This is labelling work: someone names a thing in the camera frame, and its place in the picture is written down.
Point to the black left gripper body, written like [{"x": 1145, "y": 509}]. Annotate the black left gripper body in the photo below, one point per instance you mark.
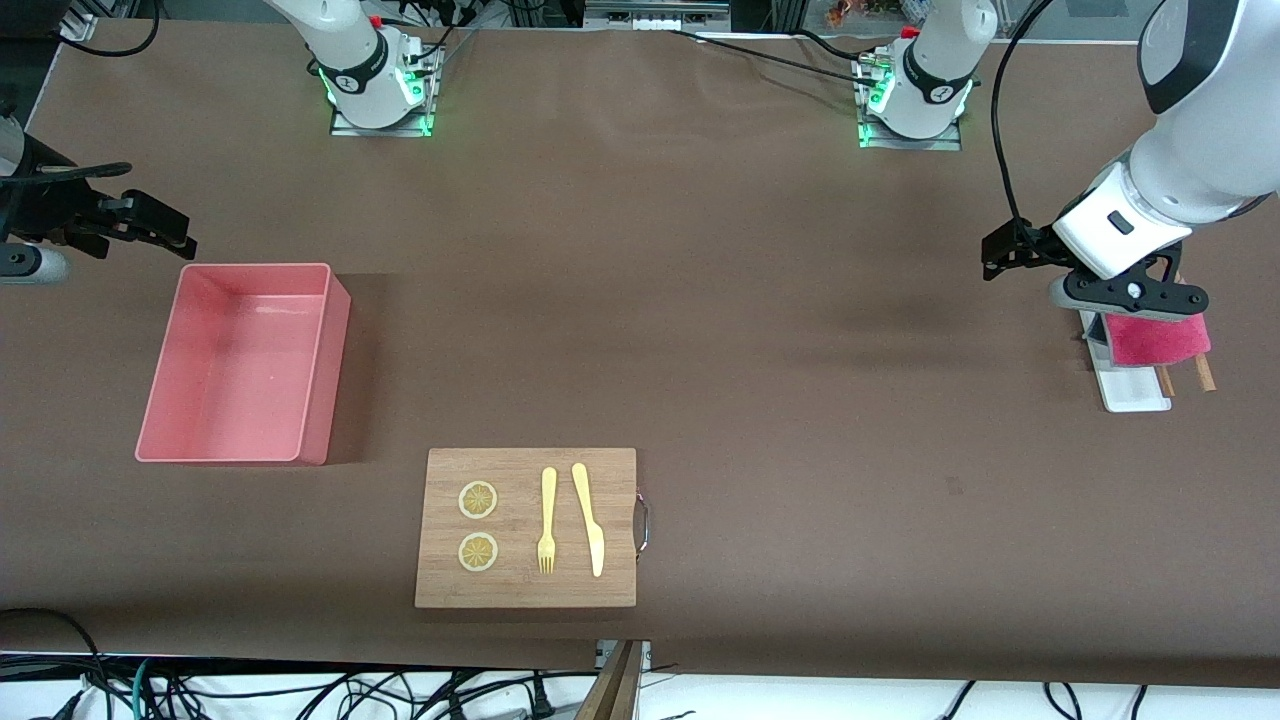
[{"x": 1030, "y": 246}]

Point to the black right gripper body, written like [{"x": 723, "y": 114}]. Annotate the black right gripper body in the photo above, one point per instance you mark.
[{"x": 52, "y": 207}]

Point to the red wiping cloth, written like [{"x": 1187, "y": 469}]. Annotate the red wiping cloth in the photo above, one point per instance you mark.
[{"x": 1155, "y": 340}]

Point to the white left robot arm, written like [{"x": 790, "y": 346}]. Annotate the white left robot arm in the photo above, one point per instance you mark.
[{"x": 1210, "y": 150}]

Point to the white rectangular tray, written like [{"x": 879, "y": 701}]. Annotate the white rectangular tray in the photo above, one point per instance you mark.
[{"x": 1135, "y": 390}]

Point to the pink plastic bin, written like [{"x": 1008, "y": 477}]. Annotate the pink plastic bin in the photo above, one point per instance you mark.
[{"x": 240, "y": 360}]

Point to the brown wooden stick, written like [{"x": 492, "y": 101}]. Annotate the brown wooden stick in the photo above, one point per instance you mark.
[
  {"x": 1206, "y": 375},
  {"x": 1166, "y": 382}
]

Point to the orange colourful object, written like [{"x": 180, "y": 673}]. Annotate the orange colourful object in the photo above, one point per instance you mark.
[{"x": 848, "y": 12}]

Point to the lemon slice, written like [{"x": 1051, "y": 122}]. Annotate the lemon slice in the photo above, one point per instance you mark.
[
  {"x": 478, "y": 500},
  {"x": 478, "y": 552}
]

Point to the wooden cutting board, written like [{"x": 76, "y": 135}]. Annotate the wooden cutting board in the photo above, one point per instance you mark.
[{"x": 515, "y": 520}]

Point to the yellow plastic fork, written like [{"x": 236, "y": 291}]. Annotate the yellow plastic fork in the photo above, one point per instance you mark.
[{"x": 548, "y": 490}]

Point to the yellow plastic knife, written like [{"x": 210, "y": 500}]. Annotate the yellow plastic knife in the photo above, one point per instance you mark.
[{"x": 596, "y": 550}]

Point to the wooden plank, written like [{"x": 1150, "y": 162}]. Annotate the wooden plank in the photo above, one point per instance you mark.
[{"x": 615, "y": 690}]

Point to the black power plug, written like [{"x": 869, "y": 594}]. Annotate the black power plug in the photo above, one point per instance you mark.
[{"x": 541, "y": 700}]

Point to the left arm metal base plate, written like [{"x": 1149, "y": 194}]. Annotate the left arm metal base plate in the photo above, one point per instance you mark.
[{"x": 940, "y": 143}]

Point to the aluminium corner bracket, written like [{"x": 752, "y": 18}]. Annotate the aluminium corner bracket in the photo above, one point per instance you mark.
[{"x": 78, "y": 25}]

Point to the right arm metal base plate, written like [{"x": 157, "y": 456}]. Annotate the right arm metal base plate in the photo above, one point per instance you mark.
[{"x": 380, "y": 131}]

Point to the aluminium frame rail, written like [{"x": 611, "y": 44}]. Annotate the aluminium frame rail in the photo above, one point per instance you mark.
[{"x": 650, "y": 12}]

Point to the metal table edge bracket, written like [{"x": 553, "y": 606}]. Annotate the metal table edge bracket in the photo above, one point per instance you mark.
[{"x": 603, "y": 655}]

